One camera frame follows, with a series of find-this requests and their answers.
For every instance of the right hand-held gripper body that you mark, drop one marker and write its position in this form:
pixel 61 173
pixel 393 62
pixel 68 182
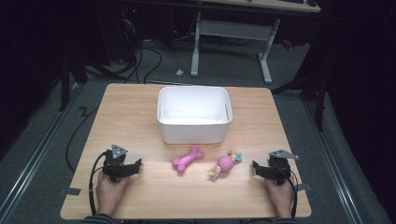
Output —
pixel 280 169

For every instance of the pink bone toy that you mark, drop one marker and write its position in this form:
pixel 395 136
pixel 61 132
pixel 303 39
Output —
pixel 186 160

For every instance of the black computer tower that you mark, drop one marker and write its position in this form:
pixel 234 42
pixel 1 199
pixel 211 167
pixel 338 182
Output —
pixel 120 34

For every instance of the black metal stand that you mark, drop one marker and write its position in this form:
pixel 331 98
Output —
pixel 64 84
pixel 320 99

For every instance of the aluminium floor rail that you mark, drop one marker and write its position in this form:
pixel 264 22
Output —
pixel 333 161
pixel 34 155

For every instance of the small white floor scrap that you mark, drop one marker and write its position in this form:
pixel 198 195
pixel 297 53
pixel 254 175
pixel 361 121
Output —
pixel 179 72

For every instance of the black keyboard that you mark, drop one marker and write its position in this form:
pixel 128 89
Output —
pixel 291 1

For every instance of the person's right hand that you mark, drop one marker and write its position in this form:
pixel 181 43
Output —
pixel 282 199

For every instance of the white plastic bin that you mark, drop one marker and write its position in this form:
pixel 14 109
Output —
pixel 193 130

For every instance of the person's left hand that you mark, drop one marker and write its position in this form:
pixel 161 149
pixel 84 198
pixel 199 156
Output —
pixel 107 193

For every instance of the grey tape piece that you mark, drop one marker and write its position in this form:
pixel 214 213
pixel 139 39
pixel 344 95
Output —
pixel 304 187
pixel 70 191

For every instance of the white-framed wooden desk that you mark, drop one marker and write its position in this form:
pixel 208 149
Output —
pixel 233 29

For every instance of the black computer mouse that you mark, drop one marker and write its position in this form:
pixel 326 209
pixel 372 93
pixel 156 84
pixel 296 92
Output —
pixel 312 2

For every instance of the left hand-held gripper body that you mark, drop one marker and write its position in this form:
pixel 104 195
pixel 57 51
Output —
pixel 113 168

